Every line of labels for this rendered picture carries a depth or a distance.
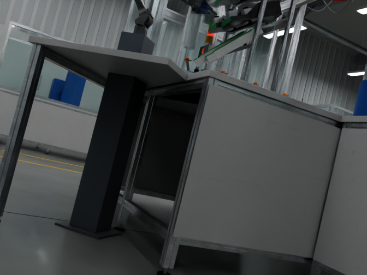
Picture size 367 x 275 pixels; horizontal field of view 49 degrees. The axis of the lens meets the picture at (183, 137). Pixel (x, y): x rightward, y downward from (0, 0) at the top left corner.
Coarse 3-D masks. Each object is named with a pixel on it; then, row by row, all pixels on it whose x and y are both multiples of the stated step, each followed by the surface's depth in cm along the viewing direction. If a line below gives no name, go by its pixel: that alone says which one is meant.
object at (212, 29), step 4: (240, 12) 212; (216, 24) 209; (220, 24) 209; (212, 28) 214; (216, 28) 211; (220, 28) 213; (224, 28) 215; (228, 28) 217; (232, 28) 219; (212, 32) 220; (216, 32) 222
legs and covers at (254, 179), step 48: (144, 96) 240; (240, 96) 168; (144, 144) 228; (192, 144) 162; (240, 144) 169; (288, 144) 179; (336, 144) 191; (144, 192) 306; (192, 192) 161; (240, 192) 170; (288, 192) 181; (192, 240) 164; (240, 240) 172; (288, 240) 182
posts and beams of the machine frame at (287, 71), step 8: (288, 0) 357; (304, 0) 335; (312, 0) 329; (288, 8) 355; (304, 8) 345; (296, 24) 346; (296, 32) 343; (296, 40) 344; (296, 48) 344; (224, 56) 337; (288, 56) 344; (288, 64) 341; (288, 72) 342; (288, 80) 342; (280, 88) 343
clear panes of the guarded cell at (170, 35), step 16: (144, 0) 320; (176, 0) 376; (224, 16) 397; (160, 32) 371; (176, 32) 377; (272, 32) 367; (160, 48) 372; (176, 48) 378; (256, 48) 386; (224, 64) 399; (256, 64) 379; (256, 80) 372
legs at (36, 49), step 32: (32, 64) 183; (64, 64) 201; (32, 96) 183; (128, 96) 205; (96, 128) 208; (128, 128) 210; (96, 160) 205; (0, 192) 178; (96, 192) 203; (64, 224) 203; (96, 224) 201
